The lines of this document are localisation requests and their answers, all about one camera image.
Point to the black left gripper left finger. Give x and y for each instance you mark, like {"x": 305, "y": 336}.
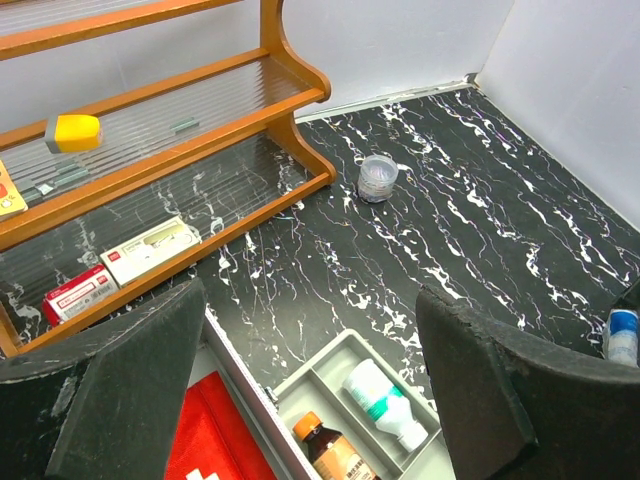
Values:
{"x": 104, "y": 403}

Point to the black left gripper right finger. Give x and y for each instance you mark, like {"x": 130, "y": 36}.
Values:
{"x": 515, "y": 406}

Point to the red first aid pouch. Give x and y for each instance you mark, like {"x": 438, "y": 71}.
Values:
{"x": 212, "y": 439}

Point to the grey metal case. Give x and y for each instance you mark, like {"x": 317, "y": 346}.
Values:
{"x": 216, "y": 353}

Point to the white blue bandage roll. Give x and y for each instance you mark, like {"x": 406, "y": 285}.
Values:
{"x": 621, "y": 337}

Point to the small white bottle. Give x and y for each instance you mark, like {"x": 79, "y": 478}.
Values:
{"x": 384, "y": 404}

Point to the brown medicine bottle orange cap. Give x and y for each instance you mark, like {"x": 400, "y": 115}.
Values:
{"x": 330, "y": 453}

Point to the red white medicine box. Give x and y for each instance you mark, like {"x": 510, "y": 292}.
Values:
{"x": 78, "y": 294}

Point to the white green medicine box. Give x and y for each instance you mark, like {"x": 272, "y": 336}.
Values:
{"x": 141, "y": 254}

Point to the wooden shelf rack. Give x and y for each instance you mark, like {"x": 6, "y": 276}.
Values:
{"x": 217, "y": 146}

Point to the orange patterned box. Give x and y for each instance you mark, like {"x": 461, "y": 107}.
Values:
{"x": 11, "y": 201}

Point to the clear round plastic container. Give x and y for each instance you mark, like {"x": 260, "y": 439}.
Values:
{"x": 377, "y": 177}

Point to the yellow small box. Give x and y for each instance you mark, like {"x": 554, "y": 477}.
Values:
{"x": 71, "y": 133}

